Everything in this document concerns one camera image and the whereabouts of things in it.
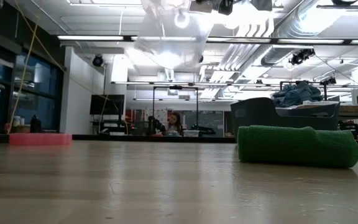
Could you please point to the clear plastic bag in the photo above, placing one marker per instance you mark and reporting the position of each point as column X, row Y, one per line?
column 166, row 46

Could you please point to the green elastic bandage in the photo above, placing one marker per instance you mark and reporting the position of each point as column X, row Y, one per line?
column 291, row 146

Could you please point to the blue cloth heap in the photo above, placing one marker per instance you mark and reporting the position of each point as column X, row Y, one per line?
column 297, row 93

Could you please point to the teal plastic bin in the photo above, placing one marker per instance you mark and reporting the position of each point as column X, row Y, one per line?
column 259, row 115

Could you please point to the dark chalkboard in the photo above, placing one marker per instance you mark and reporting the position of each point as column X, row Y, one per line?
column 210, row 119

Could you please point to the person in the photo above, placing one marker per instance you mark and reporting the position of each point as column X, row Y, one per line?
column 175, row 119

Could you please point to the white plastic container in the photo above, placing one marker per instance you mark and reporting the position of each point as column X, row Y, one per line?
column 191, row 133

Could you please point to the black monitor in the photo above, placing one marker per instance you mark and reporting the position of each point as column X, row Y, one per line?
column 107, row 104

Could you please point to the black bottle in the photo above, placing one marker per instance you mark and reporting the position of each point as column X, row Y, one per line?
column 35, row 124

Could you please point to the pinkish red round disc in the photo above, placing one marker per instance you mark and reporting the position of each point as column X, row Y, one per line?
column 39, row 139

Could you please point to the white cup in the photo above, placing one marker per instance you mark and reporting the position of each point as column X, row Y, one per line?
column 16, row 120

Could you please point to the large black ceiling camera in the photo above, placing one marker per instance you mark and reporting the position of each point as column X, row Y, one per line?
column 300, row 56

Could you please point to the black background rig frame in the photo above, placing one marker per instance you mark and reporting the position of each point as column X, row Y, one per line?
column 175, row 87

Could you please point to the small black ceiling camera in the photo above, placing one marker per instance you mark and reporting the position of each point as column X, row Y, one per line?
column 329, row 81

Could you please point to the round black wall speaker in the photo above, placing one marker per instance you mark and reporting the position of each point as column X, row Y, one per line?
column 98, row 61

